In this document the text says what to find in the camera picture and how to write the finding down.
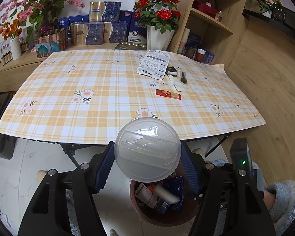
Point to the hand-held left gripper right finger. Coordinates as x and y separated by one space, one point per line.
190 167

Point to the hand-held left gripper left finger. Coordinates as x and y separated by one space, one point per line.
104 169

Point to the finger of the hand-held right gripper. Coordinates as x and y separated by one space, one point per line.
195 195

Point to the brown trash bin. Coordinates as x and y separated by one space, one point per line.
167 220

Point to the round translucent plastic lid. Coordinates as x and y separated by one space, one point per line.
147 150

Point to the white brown carton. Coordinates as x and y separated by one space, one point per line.
145 195

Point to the red long packet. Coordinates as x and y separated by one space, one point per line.
167 94

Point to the white plastic spoon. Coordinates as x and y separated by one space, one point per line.
175 84

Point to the black plastic fork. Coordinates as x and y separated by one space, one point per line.
183 78

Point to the black small packet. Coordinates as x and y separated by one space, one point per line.
172 71

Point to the white printed package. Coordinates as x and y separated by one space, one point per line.
153 64

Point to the person's right forearm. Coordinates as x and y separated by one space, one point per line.
285 201

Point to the yellow checked tablecloth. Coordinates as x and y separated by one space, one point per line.
88 73

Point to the blue pink small box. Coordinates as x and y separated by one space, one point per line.
209 57

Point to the red paper cup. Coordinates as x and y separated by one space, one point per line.
200 56

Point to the black storage case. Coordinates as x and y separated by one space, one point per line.
2 127

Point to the dark blue starry box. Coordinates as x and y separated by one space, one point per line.
194 40

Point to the stack of pastel paper cups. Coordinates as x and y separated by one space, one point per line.
184 41

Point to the gold blister tray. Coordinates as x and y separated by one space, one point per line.
131 46

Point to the red roses in white pot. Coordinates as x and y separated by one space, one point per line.
159 38

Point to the low wooden sideboard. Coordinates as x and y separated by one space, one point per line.
12 71

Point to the blue gold gift box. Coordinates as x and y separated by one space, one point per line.
116 32
87 34
105 11

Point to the small glass bottle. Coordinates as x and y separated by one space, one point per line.
219 16

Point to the black counter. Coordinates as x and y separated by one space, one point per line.
285 21

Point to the blue white carton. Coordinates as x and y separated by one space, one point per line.
137 33

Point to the copper corrugated planter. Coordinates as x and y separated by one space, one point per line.
51 36

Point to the row of small brown bottles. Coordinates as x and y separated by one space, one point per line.
7 57

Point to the red basket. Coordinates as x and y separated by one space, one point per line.
205 7

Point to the dark blue tall box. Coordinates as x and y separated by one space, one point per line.
126 22

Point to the orange flowers in white vase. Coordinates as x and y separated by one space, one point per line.
16 49

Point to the long blue box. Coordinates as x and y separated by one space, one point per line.
73 22

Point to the pale roses in glass vase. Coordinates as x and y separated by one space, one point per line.
269 3

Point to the wooden shelf unit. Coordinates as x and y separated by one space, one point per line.
184 0

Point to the pink blossom plant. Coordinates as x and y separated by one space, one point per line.
39 7

